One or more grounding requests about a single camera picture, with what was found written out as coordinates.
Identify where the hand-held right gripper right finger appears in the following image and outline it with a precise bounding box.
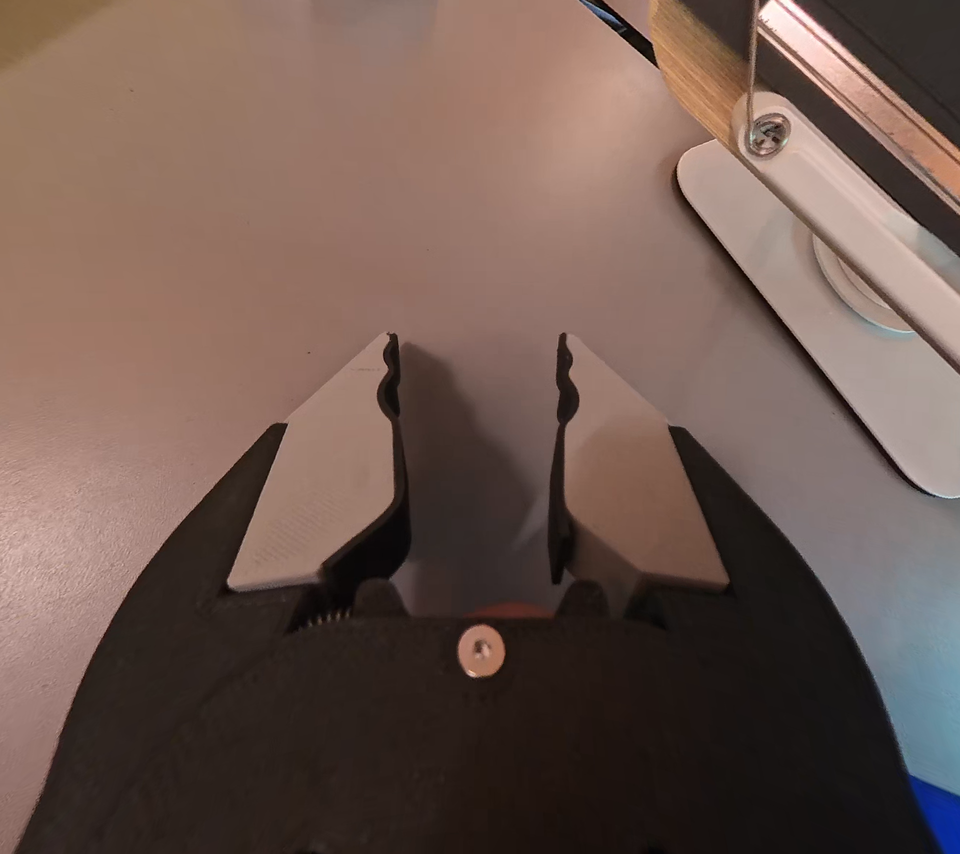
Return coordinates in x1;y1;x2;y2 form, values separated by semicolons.
548;332;733;600

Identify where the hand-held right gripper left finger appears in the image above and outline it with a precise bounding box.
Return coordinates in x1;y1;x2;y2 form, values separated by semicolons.
225;332;411;597

